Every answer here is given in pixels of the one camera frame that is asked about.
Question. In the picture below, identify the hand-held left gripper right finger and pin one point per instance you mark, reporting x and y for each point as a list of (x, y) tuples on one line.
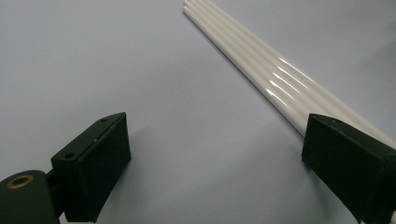
[(351, 168)]

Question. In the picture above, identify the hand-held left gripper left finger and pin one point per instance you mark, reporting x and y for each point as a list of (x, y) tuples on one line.
[(93, 168)]

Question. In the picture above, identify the row of white chopsticks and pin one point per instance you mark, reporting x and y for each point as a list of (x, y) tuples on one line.
[(264, 71)]

